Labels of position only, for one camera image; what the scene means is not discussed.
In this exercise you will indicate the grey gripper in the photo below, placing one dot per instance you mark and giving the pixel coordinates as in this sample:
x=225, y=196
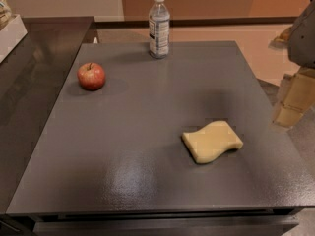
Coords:
x=303, y=39

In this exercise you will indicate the yellow sponge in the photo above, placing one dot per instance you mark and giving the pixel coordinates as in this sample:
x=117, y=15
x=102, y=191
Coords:
x=210, y=142

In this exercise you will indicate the clear plastic water bottle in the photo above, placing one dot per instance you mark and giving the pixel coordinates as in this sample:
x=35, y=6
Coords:
x=159, y=29

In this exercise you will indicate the red apple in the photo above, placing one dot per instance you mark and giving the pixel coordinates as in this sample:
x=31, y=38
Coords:
x=91, y=76

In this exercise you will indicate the dark side counter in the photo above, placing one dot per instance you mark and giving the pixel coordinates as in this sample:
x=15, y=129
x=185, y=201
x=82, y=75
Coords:
x=31, y=78

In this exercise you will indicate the white box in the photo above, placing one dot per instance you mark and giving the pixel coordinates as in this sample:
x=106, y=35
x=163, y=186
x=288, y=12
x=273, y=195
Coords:
x=11, y=35

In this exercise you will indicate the object on white box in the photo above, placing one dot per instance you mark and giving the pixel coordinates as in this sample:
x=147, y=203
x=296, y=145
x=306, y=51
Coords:
x=5, y=13

